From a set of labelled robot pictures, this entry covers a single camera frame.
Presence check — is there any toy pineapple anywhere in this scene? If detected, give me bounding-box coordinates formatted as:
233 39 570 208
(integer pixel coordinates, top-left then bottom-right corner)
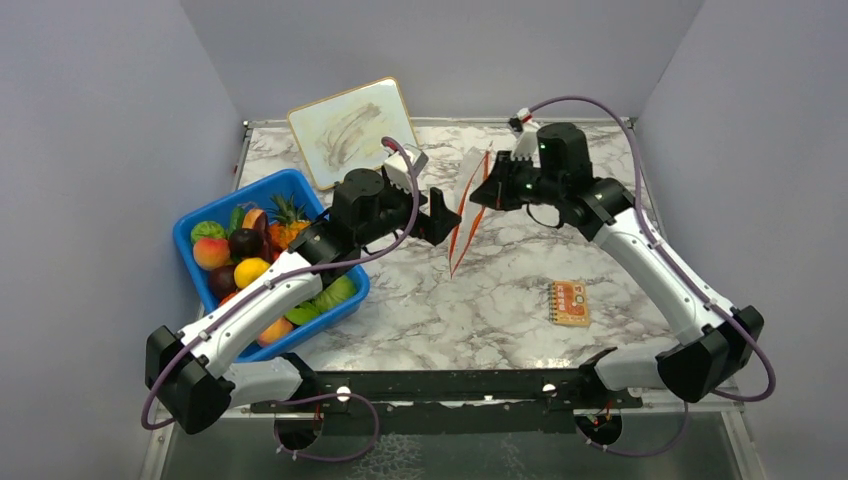
269 194 310 251

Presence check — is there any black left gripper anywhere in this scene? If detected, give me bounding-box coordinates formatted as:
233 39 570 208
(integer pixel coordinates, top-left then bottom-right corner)
357 172 461 247

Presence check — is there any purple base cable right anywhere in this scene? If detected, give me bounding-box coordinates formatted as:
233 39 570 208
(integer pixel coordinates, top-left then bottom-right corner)
573 397 690 459

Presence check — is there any blue plastic basket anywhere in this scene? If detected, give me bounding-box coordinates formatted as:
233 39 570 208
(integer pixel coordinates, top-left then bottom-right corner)
173 169 370 363

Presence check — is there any white drawing board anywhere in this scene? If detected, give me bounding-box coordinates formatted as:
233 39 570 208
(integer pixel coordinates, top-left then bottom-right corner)
286 77 419 191

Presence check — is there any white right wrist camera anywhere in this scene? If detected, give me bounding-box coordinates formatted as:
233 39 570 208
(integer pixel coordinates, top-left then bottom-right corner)
508 108 540 160

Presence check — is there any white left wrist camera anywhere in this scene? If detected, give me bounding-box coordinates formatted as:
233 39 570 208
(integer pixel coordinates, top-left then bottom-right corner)
383 144 429 192

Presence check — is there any orange toy peach front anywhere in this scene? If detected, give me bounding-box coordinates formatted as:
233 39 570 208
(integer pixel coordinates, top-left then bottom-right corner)
256 317 295 348

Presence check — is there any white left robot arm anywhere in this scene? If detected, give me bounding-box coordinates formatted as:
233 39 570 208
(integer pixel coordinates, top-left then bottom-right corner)
142 169 461 434

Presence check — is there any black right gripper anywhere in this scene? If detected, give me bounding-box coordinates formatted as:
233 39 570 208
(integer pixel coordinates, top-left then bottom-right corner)
471 151 565 212

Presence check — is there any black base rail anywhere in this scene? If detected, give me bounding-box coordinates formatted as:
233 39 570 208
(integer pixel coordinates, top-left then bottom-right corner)
178 354 670 439

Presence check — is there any green toy starfruit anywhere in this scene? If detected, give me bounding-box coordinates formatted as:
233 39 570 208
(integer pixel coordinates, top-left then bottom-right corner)
284 301 322 327

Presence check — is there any green toy pepper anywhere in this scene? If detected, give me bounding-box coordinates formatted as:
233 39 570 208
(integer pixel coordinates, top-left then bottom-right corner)
227 206 246 235

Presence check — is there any yellow toy pear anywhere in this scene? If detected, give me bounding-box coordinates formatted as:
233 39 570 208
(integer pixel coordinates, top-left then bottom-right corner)
233 257 271 290

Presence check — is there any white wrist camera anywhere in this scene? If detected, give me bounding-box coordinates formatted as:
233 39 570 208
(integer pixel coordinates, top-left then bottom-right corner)
383 144 429 192
508 108 540 160

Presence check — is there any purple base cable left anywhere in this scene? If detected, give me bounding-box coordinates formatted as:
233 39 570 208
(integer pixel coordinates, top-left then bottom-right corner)
272 390 380 464

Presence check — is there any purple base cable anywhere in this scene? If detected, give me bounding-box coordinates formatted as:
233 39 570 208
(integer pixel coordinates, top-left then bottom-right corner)
573 397 690 459
272 390 380 464

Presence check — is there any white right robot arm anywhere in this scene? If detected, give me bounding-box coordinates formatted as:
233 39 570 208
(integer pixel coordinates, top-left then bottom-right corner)
469 122 764 407

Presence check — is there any dark red toy fruit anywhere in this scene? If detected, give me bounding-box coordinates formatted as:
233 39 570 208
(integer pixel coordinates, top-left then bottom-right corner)
207 264 239 301

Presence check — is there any small green toy cabbage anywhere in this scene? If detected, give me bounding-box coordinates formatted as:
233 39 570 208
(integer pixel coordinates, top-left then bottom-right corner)
190 221 228 244

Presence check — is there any dark purple toy plum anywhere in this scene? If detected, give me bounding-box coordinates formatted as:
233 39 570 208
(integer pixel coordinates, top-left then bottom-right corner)
228 228 264 259

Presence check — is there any clear orange-zip bag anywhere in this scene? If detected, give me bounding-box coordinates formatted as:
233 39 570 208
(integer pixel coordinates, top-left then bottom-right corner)
448 144 494 279

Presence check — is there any small orange toy pumpkin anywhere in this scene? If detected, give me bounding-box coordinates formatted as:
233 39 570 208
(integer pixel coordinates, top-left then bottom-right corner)
218 290 240 307

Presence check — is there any small orange notebook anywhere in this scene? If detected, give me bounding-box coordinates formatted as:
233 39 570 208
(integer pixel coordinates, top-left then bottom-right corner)
548 281 591 327

